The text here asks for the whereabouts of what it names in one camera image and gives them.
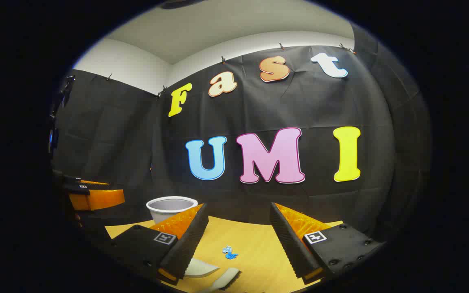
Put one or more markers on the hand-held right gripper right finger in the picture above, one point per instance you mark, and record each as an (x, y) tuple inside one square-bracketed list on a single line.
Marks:
[(291, 244)]

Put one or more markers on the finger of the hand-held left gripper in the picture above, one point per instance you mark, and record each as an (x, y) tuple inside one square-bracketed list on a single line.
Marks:
[(80, 187), (96, 199)]

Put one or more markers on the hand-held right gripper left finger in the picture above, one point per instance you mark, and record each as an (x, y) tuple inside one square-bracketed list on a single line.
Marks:
[(189, 244)]

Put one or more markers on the grey dustpan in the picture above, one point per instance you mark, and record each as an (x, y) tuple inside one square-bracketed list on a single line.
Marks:
[(200, 269)]

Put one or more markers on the light blue paper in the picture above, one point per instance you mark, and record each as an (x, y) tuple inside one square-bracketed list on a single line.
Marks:
[(227, 249)]

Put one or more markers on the small grey broom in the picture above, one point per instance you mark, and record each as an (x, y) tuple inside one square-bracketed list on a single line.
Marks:
[(224, 278)]

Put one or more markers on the wooden desktop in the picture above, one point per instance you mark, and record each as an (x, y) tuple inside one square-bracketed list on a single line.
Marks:
[(255, 244)]

